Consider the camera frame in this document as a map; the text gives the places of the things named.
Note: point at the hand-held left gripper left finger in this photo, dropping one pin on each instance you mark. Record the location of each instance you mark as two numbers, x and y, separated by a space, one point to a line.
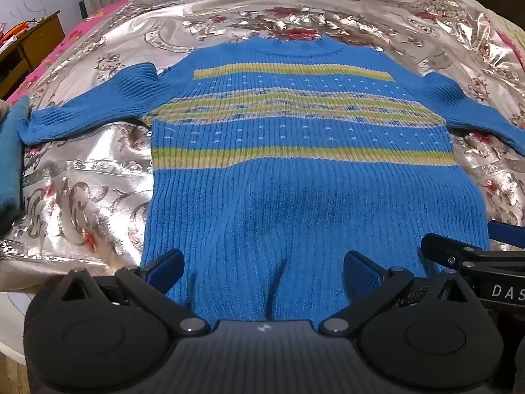
166 269

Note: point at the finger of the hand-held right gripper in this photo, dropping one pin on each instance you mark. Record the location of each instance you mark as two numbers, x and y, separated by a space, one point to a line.
506 230
447 248

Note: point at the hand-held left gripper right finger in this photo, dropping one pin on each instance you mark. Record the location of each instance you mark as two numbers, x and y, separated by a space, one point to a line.
363 275

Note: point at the blue striped knit sweater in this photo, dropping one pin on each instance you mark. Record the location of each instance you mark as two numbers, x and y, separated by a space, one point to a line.
287 172

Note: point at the silver floral bedspread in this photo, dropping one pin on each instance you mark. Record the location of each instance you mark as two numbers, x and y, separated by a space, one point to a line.
90 172

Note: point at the white line-printed sheet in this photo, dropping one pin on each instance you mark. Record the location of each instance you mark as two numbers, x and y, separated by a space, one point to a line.
12 316

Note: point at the teal cloth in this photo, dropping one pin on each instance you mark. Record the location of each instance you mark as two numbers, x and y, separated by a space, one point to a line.
10 164

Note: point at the wooden cabinet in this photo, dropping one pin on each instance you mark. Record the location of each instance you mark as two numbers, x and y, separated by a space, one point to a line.
41 41

